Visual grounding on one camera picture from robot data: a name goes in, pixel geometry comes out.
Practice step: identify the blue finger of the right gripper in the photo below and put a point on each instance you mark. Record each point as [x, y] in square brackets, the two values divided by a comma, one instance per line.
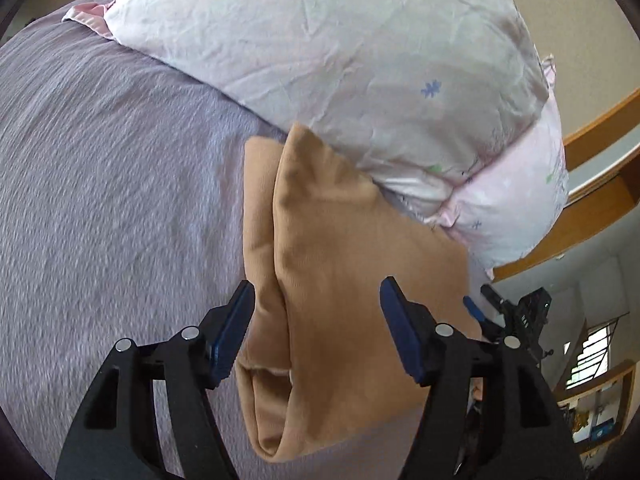
[473, 310]

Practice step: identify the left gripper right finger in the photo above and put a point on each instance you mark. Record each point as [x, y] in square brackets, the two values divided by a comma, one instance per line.
[522, 431]

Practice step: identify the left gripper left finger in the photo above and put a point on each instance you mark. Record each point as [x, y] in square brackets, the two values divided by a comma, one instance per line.
[114, 433]

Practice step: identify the tan long-sleeve shirt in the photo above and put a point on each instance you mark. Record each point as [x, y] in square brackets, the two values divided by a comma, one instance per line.
[318, 365]

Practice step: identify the wooden shelf unit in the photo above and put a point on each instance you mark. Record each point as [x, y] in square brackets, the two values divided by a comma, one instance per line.
[599, 409]

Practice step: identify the right floral pink pillow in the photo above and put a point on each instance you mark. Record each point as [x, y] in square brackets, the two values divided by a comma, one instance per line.
[508, 208]

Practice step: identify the purple textured bedsheet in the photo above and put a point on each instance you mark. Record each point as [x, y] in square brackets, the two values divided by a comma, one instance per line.
[121, 214]

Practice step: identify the left floral white pillow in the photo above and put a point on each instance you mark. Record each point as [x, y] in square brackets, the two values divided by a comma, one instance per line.
[419, 94]

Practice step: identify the wooden headboard frame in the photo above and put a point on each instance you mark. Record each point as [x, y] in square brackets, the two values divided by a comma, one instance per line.
[603, 198]

